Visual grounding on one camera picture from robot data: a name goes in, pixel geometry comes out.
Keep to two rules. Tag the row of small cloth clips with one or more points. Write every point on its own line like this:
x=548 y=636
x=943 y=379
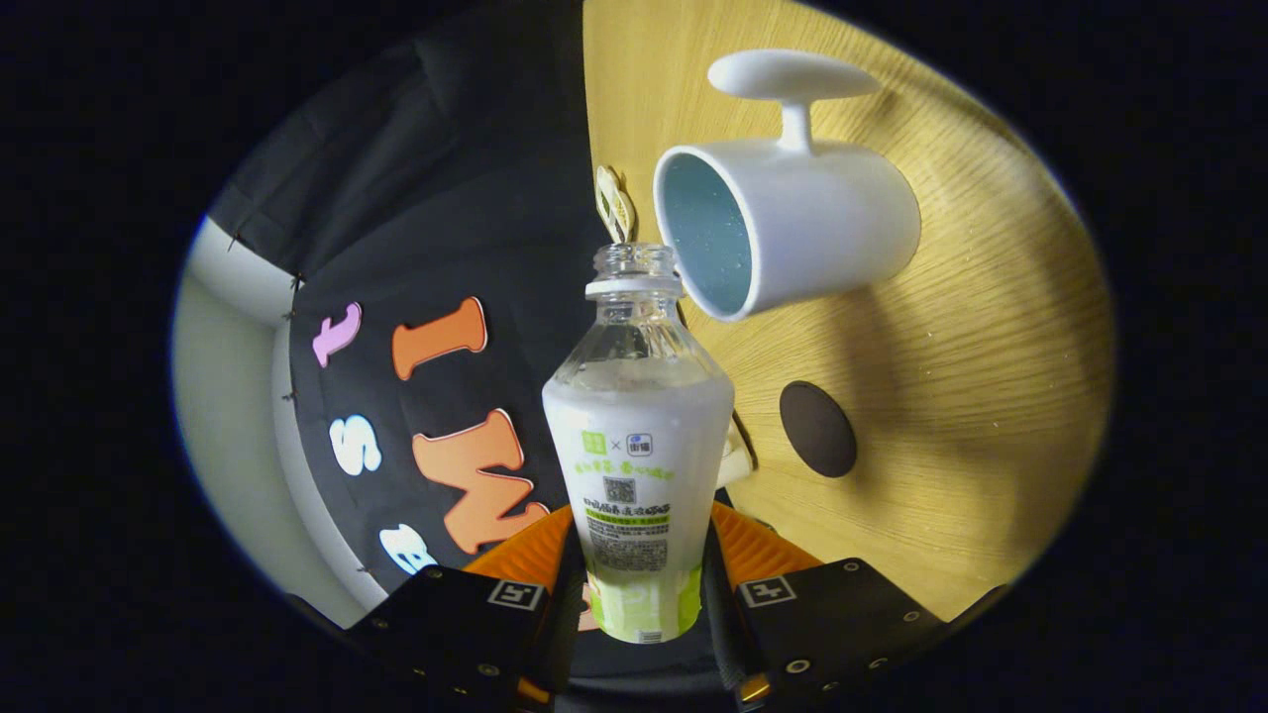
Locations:
x=295 y=283

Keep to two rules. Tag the black backdrop cloth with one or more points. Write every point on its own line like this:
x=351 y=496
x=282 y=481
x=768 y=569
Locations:
x=446 y=198

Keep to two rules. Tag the small patterned glass holder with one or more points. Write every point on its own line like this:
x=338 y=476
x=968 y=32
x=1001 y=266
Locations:
x=614 y=203

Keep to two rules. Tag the clear juice bottle white label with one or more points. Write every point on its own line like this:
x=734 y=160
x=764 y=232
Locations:
x=639 y=446

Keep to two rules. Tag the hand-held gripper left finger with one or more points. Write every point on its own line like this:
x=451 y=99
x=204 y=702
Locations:
x=456 y=624

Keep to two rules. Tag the dark brown round coaster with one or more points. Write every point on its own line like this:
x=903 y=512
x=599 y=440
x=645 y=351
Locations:
x=817 y=429

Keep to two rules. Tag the wooden table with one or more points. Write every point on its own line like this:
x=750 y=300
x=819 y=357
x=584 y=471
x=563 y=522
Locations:
x=971 y=396

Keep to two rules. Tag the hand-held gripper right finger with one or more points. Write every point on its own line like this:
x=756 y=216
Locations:
x=842 y=624

